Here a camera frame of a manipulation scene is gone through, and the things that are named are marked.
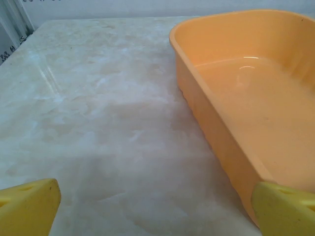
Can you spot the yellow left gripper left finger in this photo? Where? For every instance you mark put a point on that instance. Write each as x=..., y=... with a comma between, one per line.
x=27, y=211

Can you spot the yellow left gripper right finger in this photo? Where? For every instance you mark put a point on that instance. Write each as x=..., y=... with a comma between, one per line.
x=285, y=211

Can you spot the orange plastic container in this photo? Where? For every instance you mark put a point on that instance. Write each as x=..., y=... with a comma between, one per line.
x=246, y=98

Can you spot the left aluminium corner post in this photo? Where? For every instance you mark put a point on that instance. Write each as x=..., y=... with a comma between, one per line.
x=27, y=14

